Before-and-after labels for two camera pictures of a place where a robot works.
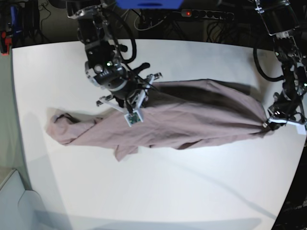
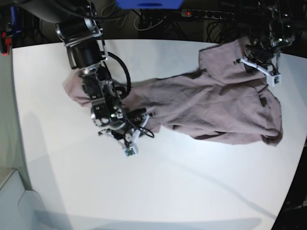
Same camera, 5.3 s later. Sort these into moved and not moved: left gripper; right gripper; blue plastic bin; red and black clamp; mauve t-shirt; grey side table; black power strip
Moved: right gripper; mauve t-shirt; left gripper
Not moved: blue plastic bin; black power strip; red and black clamp; grey side table
